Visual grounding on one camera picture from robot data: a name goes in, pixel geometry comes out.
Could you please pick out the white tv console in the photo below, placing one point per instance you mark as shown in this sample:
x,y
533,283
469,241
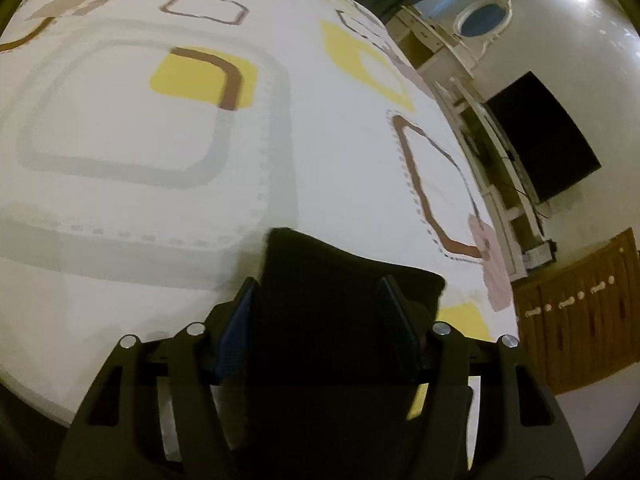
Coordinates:
x,y
505,190

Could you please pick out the black flat screen television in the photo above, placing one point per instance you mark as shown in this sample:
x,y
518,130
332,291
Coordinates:
x,y
550,147

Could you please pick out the brown wooden cabinet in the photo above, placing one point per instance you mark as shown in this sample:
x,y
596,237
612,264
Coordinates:
x,y
580,323

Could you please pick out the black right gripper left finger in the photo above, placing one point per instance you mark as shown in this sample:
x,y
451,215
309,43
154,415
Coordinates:
x,y
150,412

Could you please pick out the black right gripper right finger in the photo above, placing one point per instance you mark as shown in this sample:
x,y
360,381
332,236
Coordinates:
x,y
486,414

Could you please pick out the white vanity dresser with mirror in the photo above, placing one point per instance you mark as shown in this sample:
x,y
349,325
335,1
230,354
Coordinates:
x,y
444,49

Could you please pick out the patterned white bed quilt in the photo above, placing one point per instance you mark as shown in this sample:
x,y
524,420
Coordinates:
x,y
148,147

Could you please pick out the black pants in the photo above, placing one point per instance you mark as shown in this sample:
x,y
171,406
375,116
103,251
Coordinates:
x,y
324,364

